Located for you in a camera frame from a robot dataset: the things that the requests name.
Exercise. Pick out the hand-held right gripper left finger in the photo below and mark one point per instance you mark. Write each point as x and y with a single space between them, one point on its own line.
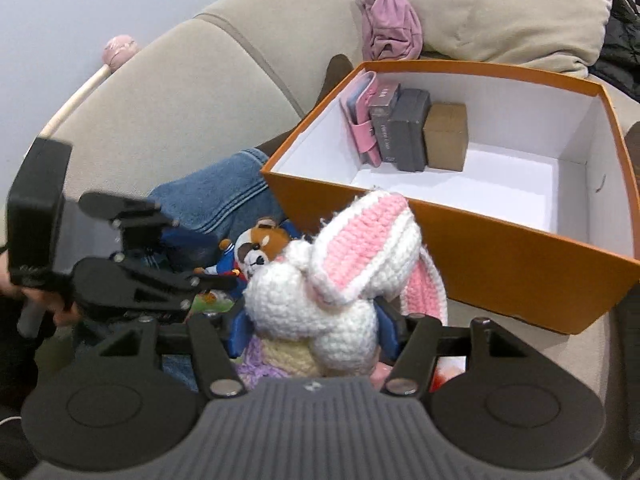
239 332

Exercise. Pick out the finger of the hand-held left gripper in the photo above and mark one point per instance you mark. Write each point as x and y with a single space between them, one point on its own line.
170 287
145 225

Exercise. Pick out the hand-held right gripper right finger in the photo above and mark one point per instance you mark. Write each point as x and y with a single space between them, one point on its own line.
389 330

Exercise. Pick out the white crochet bunny toy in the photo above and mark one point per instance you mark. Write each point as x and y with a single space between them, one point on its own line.
325 290

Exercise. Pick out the fox plush toy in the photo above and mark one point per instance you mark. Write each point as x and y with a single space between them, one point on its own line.
262 247

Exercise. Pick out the orange cardboard box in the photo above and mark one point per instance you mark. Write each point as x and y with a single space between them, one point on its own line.
500 260

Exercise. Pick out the dark grey box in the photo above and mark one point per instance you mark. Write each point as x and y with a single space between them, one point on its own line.
410 130

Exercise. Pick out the gold gift box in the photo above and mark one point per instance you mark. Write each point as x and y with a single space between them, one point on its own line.
446 135

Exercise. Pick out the silver grey box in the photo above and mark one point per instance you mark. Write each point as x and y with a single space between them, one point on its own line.
385 125

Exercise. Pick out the pink card wallet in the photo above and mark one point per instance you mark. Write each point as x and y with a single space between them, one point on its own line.
362 120

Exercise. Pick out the person's left hand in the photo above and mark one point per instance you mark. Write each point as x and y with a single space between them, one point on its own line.
65 312

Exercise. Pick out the green printed card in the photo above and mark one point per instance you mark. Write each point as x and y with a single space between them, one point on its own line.
212 300

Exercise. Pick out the person's left leg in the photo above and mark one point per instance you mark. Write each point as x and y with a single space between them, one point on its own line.
215 195

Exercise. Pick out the pink massage hammer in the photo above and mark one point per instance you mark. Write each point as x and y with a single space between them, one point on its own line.
120 50

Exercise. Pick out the person's left brown sock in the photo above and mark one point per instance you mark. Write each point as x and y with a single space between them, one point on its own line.
330 80

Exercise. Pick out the person's brown sock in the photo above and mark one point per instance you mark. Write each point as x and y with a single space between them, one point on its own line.
330 80
633 160

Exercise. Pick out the person's right brown sock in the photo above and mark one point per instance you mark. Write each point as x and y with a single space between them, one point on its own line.
633 160

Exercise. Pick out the pink cloth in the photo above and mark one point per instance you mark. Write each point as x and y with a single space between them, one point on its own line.
390 20

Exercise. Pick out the beige cushion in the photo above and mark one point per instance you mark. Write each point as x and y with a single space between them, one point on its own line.
510 5

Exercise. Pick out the black puffer jacket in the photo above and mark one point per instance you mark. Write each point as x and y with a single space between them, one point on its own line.
622 45

